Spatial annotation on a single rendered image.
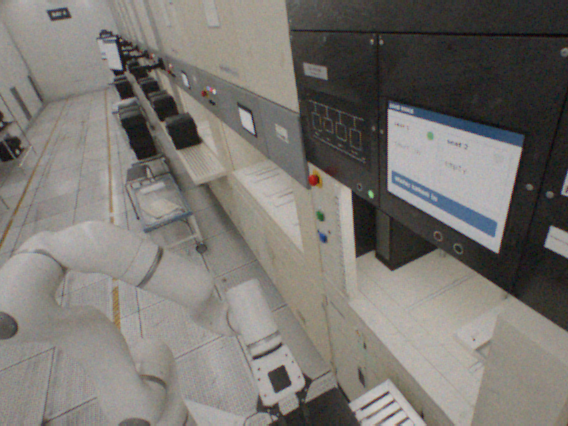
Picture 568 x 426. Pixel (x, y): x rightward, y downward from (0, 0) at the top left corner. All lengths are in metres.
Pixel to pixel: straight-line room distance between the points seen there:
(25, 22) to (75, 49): 1.33
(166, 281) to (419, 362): 0.83
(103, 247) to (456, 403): 0.99
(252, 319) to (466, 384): 0.69
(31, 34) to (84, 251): 13.66
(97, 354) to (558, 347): 0.83
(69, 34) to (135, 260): 13.58
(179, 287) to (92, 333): 0.22
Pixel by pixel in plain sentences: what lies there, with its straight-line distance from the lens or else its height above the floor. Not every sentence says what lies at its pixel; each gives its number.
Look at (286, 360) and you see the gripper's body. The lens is 0.84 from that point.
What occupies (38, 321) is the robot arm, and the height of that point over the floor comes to 1.49.
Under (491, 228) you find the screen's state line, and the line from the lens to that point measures 0.67.
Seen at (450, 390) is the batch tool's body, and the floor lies 0.87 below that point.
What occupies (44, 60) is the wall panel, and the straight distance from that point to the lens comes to 14.29.
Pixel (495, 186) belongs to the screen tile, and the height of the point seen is 1.59.
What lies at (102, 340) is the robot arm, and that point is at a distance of 0.88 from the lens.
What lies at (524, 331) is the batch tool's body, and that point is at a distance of 0.67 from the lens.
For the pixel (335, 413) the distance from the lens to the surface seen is 0.99.
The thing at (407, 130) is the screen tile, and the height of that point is 1.63.
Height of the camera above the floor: 1.90
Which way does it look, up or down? 32 degrees down
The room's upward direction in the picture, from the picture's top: 11 degrees counter-clockwise
